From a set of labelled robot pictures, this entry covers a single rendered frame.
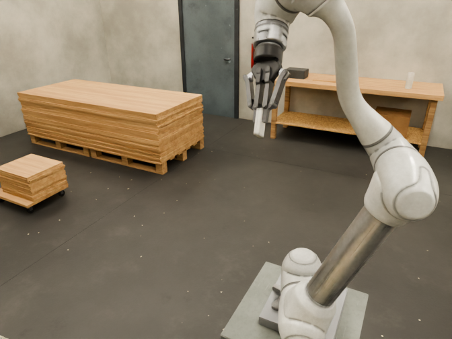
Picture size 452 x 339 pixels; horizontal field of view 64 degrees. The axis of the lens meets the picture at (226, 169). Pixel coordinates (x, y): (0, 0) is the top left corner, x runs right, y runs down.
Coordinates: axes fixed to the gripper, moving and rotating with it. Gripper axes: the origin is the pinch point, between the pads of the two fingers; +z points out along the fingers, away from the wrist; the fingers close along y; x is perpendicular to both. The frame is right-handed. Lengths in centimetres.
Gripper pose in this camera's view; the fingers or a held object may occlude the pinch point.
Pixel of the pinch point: (259, 122)
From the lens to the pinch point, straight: 92.4
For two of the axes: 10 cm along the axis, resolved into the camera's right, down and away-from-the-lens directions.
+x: 5.3, 2.0, 8.3
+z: -1.3, 9.8, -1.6
